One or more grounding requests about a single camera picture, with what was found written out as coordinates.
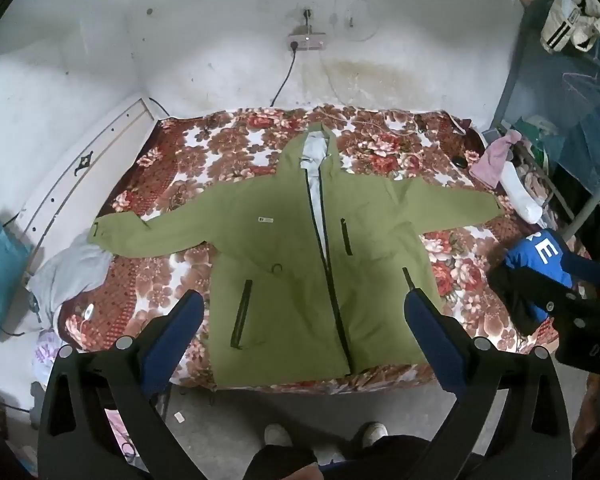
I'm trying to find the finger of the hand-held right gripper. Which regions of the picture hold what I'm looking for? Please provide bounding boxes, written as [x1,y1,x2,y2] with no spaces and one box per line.
[555,250,600,288]
[545,282,600,336]

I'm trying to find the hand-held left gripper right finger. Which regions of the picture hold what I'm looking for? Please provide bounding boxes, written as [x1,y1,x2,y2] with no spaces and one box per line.
[404,287,573,480]

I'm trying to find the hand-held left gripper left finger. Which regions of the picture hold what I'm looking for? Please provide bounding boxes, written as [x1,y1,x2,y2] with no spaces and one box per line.
[37,290,206,480]

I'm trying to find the green jacket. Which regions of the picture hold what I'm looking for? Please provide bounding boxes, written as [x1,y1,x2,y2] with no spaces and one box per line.
[89,122,506,390]

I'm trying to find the black and blue jacket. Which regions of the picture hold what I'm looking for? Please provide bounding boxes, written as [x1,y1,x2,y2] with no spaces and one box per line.
[489,229,578,337]

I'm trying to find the pink floral quilt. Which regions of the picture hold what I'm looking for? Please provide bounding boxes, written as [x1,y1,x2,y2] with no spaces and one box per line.
[525,170,556,206]

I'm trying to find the person's right shoe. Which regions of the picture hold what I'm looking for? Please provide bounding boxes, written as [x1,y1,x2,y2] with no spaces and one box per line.
[362,422,388,446]

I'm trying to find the pink floral cloth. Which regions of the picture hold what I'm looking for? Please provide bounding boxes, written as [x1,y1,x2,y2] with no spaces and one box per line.
[34,330,68,386]

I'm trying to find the grey cloth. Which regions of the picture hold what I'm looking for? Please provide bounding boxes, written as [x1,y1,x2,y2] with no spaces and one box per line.
[27,240,113,331]

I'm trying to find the person's dark pants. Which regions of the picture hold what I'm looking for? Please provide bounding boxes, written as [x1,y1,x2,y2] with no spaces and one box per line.
[242,435,431,480]

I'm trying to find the green cloth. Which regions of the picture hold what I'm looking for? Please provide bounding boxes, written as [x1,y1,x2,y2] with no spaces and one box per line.
[512,115,556,161]

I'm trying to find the blue net curtain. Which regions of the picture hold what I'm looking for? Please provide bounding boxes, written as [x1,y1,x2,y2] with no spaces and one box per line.
[500,0,600,196]

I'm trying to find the teal bag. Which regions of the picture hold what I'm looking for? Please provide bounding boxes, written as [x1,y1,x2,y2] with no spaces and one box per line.
[0,207,31,343]

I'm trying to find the white wooden headboard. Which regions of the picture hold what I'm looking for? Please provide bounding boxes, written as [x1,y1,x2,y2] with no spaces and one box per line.
[17,97,171,281]

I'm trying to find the floral blanket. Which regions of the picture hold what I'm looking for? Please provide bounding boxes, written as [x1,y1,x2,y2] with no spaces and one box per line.
[57,105,561,396]

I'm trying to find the white striped jacket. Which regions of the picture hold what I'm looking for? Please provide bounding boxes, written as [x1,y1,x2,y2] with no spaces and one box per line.
[540,0,600,56]

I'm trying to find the metal bunk bed frame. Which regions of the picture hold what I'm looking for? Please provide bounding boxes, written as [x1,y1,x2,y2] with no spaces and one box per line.
[490,35,600,241]

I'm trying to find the black power cable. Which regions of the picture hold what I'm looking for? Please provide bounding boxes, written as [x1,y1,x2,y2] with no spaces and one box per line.
[270,47,298,108]

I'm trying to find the wall power strip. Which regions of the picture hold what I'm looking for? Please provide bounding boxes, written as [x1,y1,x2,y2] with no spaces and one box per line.
[287,32,327,52]

